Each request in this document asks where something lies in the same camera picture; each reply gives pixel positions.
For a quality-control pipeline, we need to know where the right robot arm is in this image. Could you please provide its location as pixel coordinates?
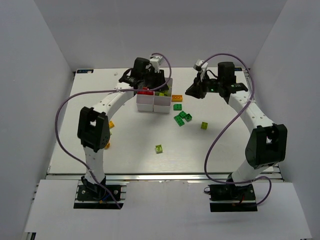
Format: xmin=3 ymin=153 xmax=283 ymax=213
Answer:
xmin=185 ymin=60 xmax=288 ymax=186

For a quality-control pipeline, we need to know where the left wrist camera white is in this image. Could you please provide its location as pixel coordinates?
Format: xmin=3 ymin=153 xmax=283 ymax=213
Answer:
xmin=149 ymin=55 xmax=164 ymax=73

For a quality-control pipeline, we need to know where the red lego brick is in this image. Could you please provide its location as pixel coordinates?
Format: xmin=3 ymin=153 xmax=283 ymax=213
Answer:
xmin=137 ymin=87 xmax=154 ymax=96

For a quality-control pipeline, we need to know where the green lego brick lower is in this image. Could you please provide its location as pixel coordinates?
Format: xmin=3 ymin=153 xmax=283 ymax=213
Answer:
xmin=173 ymin=115 xmax=185 ymax=127

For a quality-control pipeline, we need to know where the green L-shaped lego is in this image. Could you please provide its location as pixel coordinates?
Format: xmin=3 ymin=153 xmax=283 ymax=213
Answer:
xmin=179 ymin=111 xmax=193 ymax=122

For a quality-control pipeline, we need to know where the lime lego brick center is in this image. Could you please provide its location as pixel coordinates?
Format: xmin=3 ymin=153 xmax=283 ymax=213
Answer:
xmin=155 ymin=144 xmax=163 ymax=154

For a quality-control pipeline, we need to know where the aluminium rail front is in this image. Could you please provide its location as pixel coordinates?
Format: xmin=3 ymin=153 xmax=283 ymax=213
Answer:
xmin=46 ymin=171 xmax=236 ymax=182

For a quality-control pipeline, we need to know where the yellow flower lego brick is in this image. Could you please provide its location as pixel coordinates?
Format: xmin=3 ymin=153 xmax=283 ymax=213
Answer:
xmin=104 ymin=142 xmax=111 ymax=149

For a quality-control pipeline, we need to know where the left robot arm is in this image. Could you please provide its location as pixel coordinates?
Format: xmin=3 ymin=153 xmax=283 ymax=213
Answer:
xmin=77 ymin=55 xmax=169 ymax=200

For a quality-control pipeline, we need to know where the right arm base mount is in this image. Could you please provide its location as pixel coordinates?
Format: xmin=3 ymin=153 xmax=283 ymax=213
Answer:
xmin=203 ymin=183 xmax=258 ymax=213

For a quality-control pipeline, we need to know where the white right divided container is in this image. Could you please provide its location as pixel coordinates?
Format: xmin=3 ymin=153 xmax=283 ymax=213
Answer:
xmin=153 ymin=78 xmax=173 ymax=114

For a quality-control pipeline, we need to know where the orange flat lego brick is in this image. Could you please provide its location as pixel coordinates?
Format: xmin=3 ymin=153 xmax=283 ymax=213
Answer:
xmin=171 ymin=94 xmax=183 ymax=102

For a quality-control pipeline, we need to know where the blue table label left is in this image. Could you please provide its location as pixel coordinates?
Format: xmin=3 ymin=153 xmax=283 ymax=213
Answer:
xmin=76 ymin=69 xmax=94 ymax=74

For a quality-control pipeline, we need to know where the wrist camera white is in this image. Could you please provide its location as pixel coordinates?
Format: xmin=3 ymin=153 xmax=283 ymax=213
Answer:
xmin=149 ymin=55 xmax=164 ymax=73
xmin=193 ymin=59 xmax=208 ymax=79

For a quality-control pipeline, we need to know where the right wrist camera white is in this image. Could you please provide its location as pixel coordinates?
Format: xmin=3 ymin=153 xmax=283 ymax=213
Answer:
xmin=193 ymin=59 xmax=208 ymax=79

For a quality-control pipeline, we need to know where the orange small lego brick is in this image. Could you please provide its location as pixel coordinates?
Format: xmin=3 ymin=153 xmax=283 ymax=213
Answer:
xmin=109 ymin=121 xmax=115 ymax=129

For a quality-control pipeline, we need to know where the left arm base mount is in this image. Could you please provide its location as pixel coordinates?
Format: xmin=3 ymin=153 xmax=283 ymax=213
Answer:
xmin=73 ymin=183 xmax=127 ymax=210

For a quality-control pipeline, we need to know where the lime green small lego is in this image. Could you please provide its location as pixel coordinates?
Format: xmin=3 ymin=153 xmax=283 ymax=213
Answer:
xmin=200 ymin=122 xmax=208 ymax=130

